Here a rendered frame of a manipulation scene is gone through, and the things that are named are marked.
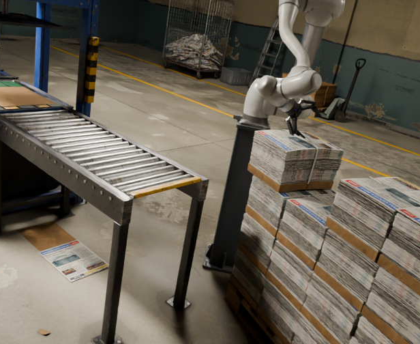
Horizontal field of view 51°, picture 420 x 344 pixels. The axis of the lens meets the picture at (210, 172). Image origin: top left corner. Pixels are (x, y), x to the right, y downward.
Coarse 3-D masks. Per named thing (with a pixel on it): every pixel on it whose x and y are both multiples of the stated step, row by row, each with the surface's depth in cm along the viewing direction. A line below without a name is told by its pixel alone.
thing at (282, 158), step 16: (256, 144) 230; (272, 144) 218; (288, 144) 217; (304, 144) 221; (256, 160) 232; (272, 160) 220; (288, 160) 211; (304, 160) 217; (272, 176) 221; (288, 176) 216; (304, 176) 222
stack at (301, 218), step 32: (256, 192) 234; (288, 192) 221; (320, 192) 229; (256, 224) 235; (288, 224) 213; (320, 224) 193; (256, 256) 236; (288, 256) 213; (320, 256) 194; (352, 256) 179; (256, 288) 238; (288, 288) 214; (320, 288) 194; (352, 288) 179; (384, 288) 166; (256, 320) 237; (288, 320) 215; (320, 320) 195; (352, 320) 178; (384, 320) 166; (416, 320) 155
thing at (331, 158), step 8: (304, 136) 236; (312, 136) 240; (320, 144) 227; (328, 144) 231; (328, 152) 222; (336, 152) 225; (320, 160) 222; (328, 160) 225; (336, 160) 228; (320, 168) 224; (328, 168) 227; (336, 168) 230; (320, 176) 228; (328, 176) 231
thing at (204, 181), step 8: (72, 112) 292; (88, 120) 282; (104, 128) 272; (120, 136) 264; (136, 144) 256; (144, 152) 250; (152, 152) 248; (160, 160) 242; (168, 160) 241; (176, 168) 235; (184, 168) 234; (192, 176) 228; (200, 176) 228; (192, 184) 229; (200, 184) 225; (184, 192) 234; (192, 192) 230; (200, 192) 226; (200, 200) 228
